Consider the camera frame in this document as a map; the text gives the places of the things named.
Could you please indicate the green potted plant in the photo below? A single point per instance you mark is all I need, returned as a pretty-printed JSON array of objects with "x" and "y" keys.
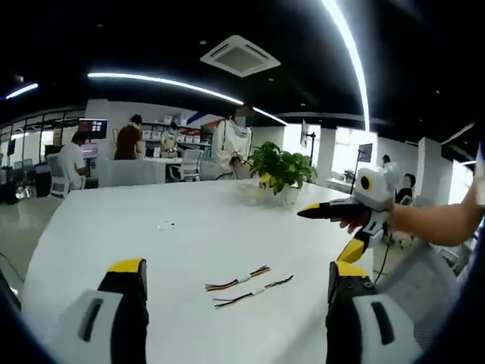
[{"x": 278, "y": 165}]

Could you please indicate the person's right hand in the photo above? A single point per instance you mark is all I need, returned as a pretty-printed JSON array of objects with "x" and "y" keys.
[{"x": 352, "y": 225}]

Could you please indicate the clear plastic container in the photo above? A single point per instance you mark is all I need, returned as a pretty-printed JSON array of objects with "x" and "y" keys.
[{"x": 248, "y": 191}]

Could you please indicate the shelf with white boxes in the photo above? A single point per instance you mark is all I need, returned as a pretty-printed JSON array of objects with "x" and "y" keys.
[{"x": 189, "y": 134}]

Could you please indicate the ceiling air conditioner vent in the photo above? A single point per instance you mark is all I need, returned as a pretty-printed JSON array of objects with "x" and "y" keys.
[{"x": 240, "y": 56}]

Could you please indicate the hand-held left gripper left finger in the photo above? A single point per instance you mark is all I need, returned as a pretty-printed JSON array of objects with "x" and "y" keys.
[{"x": 91, "y": 322}]

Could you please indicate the long ceiling light strip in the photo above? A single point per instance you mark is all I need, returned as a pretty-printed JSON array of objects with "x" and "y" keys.
[{"x": 352, "y": 49}]

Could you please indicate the white plant pot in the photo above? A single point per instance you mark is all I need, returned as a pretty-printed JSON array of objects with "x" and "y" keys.
[{"x": 290, "y": 195}]

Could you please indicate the short ceiling light strip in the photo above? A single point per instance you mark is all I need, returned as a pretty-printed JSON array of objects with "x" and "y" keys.
[{"x": 20, "y": 91}]

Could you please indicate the white mesh office chair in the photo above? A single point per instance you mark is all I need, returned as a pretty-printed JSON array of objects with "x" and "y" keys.
[{"x": 420, "y": 288}]

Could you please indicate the wall screen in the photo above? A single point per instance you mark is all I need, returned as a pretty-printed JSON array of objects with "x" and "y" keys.
[{"x": 92, "y": 128}]

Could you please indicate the small white table object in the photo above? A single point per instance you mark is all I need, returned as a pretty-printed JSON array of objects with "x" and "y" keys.
[{"x": 165, "y": 225}]

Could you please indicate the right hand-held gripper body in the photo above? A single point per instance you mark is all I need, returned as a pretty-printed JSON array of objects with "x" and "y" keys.
[{"x": 379, "y": 189}]

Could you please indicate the monitor on black stand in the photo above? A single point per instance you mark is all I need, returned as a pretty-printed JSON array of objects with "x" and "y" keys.
[{"x": 305, "y": 132}]

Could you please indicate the white partition desk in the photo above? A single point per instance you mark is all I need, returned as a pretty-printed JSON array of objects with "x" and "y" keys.
[{"x": 132, "y": 170}]

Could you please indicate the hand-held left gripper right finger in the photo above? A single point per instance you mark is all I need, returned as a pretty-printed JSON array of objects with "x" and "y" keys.
[{"x": 363, "y": 326}]

